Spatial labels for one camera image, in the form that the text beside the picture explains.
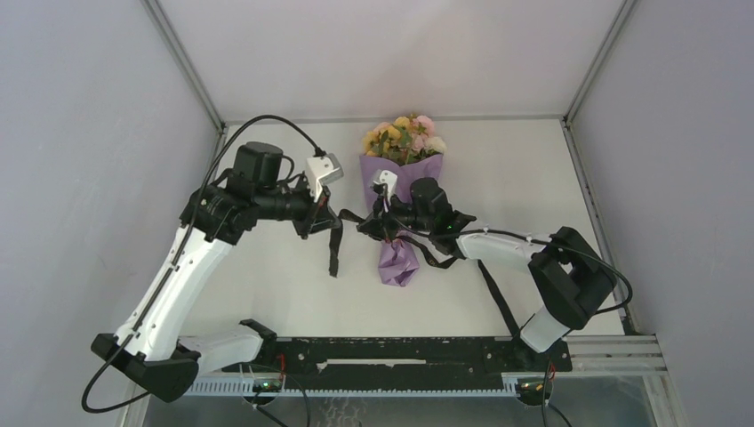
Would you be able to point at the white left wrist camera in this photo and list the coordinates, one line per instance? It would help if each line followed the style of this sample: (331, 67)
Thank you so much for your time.
(321, 172)

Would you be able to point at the white fake flower stem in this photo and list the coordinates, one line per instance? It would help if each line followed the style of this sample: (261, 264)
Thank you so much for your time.
(435, 145)

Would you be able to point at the yellow fake flower stem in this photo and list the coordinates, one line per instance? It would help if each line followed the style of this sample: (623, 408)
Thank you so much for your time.
(394, 145)

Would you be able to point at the right circuit board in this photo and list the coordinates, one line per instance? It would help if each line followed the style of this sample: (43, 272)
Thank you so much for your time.
(532, 387)

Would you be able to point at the black ribbon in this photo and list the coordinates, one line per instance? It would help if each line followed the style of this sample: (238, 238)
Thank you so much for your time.
(398, 264)

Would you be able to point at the white slotted cable duct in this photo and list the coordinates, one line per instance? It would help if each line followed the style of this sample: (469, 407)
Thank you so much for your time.
(236, 386)

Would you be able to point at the pink bud fake flower stem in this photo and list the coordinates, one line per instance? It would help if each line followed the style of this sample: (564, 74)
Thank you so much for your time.
(421, 129)

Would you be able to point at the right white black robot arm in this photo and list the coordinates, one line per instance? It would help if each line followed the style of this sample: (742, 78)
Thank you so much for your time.
(572, 280)

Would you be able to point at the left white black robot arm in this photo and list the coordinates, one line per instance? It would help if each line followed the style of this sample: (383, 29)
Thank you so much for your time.
(147, 347)

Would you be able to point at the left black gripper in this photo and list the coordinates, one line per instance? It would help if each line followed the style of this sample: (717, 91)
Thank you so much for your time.
(317, 215)

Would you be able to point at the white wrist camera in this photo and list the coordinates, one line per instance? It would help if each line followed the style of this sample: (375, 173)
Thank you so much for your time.
(321, 172)
(384, 184)

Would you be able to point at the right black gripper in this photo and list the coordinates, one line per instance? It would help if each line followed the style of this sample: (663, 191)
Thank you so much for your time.
(381, 221)

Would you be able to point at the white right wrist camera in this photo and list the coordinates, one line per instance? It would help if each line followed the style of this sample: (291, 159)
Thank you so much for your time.
(384, 184)

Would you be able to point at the left green circuit board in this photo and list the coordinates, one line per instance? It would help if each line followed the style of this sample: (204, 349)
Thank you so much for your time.
(268, 387)

